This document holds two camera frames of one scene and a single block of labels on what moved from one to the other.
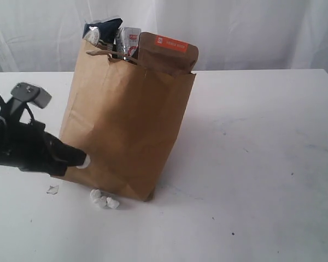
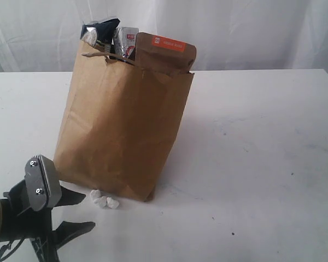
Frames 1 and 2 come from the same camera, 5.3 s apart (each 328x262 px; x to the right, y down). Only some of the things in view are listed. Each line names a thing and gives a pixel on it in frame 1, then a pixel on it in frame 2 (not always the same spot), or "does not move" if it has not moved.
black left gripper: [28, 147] to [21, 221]
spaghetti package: [102, 34] does not move
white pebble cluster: [100, 201] does not move
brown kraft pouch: [157, 51] does not move
